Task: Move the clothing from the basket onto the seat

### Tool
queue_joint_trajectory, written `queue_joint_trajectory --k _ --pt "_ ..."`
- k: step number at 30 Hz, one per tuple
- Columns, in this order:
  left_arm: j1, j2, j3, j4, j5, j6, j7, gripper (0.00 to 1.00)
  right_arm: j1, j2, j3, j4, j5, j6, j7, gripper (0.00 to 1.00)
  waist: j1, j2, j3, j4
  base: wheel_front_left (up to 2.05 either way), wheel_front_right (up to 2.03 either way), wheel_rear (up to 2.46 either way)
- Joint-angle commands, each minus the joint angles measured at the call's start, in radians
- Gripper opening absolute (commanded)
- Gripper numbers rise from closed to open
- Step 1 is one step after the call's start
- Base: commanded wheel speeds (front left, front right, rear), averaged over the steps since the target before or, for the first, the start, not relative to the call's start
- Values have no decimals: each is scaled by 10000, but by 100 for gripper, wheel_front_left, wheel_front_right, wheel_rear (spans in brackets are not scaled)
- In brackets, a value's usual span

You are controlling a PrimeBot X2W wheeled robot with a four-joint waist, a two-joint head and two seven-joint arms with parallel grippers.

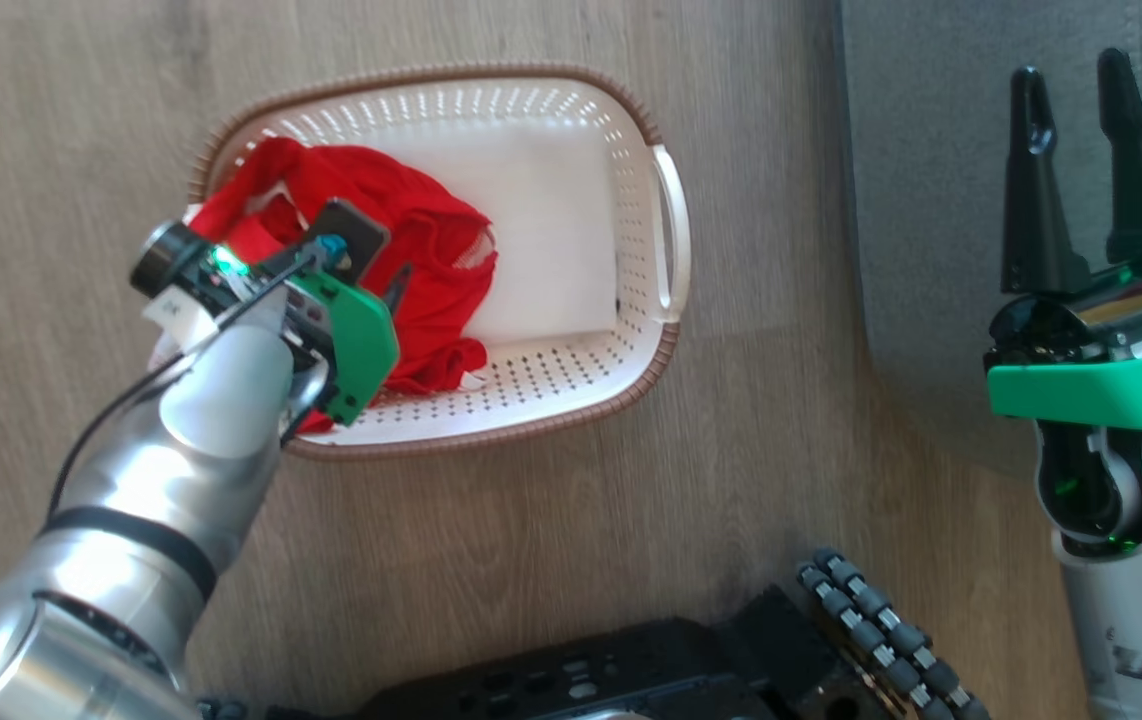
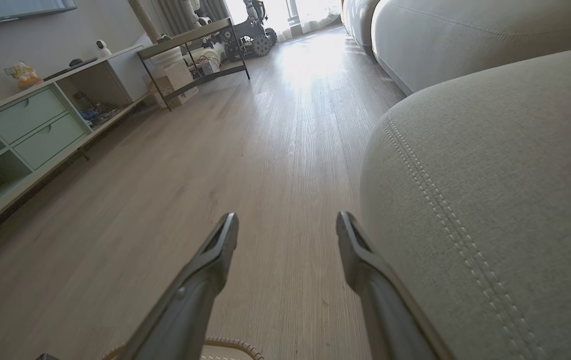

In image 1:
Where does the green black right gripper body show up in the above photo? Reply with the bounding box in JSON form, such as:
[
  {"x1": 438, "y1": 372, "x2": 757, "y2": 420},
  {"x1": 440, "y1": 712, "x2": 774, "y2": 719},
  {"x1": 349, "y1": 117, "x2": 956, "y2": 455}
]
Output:
[{"x1": 983, "y1": 245, "x2": 1142, "y2": 432}]

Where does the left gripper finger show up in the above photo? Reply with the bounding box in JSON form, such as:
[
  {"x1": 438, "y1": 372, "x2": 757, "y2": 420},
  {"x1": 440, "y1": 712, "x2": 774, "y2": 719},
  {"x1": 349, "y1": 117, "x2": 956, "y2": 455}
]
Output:
[
  {"x1": 381, "y1": 262, "x2": 415, "y2": 312},
  {"x1": 306, "y1": 198, "x2": 392, "y2": 287}
]

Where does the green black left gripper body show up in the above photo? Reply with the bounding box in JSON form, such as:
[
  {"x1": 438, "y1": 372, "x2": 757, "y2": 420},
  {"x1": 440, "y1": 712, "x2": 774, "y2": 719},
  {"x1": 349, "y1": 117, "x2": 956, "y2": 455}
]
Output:
[{"x1": 214, "y1": 235, "x2": 402, "y2": 426}]

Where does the plain red garment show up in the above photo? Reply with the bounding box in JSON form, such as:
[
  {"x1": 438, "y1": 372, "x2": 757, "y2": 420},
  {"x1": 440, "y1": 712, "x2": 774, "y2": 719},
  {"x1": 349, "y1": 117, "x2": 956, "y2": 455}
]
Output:
[{"x1": 186, "y1": 137, "x2": 499, "y2": 436}]

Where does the grey mat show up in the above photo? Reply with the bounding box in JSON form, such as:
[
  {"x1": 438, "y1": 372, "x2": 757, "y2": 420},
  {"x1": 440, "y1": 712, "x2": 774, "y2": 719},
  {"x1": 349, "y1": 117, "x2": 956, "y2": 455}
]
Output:
[{"x1": 836, "y1": 0, "x2": 1142, "y2": 481}]

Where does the white plastic laundry basket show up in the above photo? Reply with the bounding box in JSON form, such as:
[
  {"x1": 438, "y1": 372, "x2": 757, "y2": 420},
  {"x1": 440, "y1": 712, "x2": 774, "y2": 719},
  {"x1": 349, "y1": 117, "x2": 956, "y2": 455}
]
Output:
[{"x1": 189, "y1": 63, "x2": 692, "y2": 461}]

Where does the white paper label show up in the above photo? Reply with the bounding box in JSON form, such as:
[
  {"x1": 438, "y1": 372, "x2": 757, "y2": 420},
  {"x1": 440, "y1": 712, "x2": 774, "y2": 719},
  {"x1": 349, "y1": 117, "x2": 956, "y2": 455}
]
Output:
[{"x1": 143, "y1": 293, "x2": 218, "y2": 347}]

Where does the black grey roller wheel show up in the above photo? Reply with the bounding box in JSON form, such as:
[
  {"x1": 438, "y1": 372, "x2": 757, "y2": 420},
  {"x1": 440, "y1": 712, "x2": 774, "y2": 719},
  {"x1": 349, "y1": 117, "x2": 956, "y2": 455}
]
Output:
[{"x1": 796, "y1": 548, "x2": 992, "y2": 720}]

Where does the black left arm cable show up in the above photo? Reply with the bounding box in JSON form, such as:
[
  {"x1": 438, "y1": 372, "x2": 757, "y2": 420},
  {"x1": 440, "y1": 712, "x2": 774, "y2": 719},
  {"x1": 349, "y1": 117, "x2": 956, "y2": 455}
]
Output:
[{"x1": 49, "y1": 255, "x2": 327, "y2": 521}]

